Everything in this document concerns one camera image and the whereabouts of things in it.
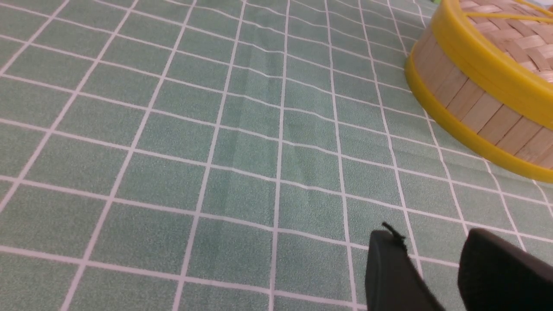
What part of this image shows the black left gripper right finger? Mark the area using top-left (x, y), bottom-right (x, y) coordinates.
top-left (458, 228), bottom-right (553, 311)

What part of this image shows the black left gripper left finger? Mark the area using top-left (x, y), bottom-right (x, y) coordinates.
top-left (365, 223), bottom-right (445, 311)

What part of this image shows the yellow woven bamboo steamer lid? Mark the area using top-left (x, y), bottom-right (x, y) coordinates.
top-left (431, 0), bottom-right (553, 126)

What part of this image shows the bamboo steamer base yellow rim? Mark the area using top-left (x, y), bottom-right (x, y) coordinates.
top-left (405, 26), bottom-right (552, 183)

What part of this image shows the green white grid tablecloth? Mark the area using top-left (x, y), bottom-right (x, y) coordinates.
top-left (0, 0), bottom-right (553, 311)

